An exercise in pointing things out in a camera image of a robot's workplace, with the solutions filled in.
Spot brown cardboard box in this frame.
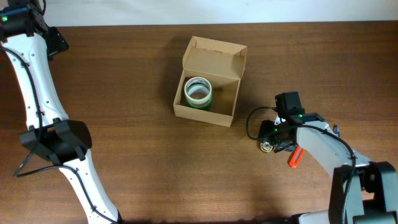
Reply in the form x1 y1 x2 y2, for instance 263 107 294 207
173 36 248 127

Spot white masking tape roll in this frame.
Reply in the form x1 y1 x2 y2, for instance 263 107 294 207
183 77 213 106

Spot green tape roll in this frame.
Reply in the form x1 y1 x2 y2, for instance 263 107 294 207
186 93 213 111

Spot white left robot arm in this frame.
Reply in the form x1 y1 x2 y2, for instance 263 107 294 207
1 0 123 223

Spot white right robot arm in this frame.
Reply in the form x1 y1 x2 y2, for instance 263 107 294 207
257 91 397 223

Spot orange utility knife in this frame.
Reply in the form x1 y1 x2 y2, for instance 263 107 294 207
289 146 305 169

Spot blue pen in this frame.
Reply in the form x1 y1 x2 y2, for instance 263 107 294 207
333 124 340 137

